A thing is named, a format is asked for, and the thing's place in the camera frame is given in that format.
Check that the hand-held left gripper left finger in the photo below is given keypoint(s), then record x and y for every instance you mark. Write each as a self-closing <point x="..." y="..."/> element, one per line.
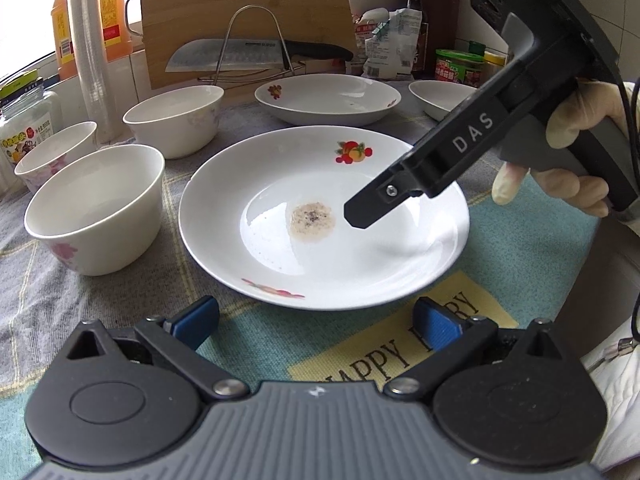
<point x="195" y="317"/>

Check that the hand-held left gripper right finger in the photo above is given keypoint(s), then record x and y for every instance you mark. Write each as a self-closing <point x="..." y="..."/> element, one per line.
<point x="437" y="322"/>

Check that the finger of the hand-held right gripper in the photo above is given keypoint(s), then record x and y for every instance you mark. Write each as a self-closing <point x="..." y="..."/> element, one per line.
<point x="365" y="210"/>

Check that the white plate fruit print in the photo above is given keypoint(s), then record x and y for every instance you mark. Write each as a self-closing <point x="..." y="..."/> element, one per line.
<point x="325" y="100"/>
<point x="235" y="190"/>
<point x="435" y="95"/>

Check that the white bowl pink flower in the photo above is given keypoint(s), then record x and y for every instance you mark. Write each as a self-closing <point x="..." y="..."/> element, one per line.
<point x="95" y="200"/>
<point x="170" y="125"/>
<point x="55" y="152"/>

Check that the person's right hand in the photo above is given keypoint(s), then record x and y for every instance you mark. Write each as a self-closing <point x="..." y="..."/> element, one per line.
<point x="595" y="105"/>

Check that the grey checked table cloth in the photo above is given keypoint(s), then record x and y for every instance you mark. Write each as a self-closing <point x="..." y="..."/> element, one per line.
<point x="150" y="300"/>

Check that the yellow-lidded jar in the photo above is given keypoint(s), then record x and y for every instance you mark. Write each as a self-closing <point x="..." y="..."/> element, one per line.
<point x="494" y="65"/>

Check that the green-capped container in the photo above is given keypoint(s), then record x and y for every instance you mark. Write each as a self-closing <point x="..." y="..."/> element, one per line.
<point x="478" y="47"/>

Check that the sauce jar wide green lid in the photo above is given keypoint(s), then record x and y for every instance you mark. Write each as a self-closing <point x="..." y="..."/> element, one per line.
<point x="457" y="67"/>

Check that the dark wooden knife block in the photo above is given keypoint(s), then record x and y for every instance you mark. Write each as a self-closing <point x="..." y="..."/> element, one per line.
<point x="445" y="20"/>

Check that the dark soy sauce bottle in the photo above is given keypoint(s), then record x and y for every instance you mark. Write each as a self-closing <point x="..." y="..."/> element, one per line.
<point x="415" y="0"/>

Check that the white green seasoning bag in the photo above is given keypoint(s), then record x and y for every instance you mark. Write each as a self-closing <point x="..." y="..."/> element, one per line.
<point x="395" y="45"/>

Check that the white red seasoning bag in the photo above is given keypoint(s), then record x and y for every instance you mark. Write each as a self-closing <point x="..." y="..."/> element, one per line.
<point x="367" y="27"/>

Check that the person's white quilted jacket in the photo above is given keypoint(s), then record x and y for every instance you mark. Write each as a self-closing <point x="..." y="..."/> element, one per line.
<point x="620" y="400"/>

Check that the glass jar green lid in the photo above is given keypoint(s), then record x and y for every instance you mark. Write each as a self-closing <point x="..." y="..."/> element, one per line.
<point x="25" y="120"/>

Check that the clear plastic wrap roll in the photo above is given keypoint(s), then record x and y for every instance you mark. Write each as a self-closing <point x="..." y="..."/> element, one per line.
<point x="90" y="60"/>

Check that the orange cooking oil bottle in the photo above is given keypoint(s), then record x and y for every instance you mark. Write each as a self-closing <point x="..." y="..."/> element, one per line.
<point x="116" y="20"/>

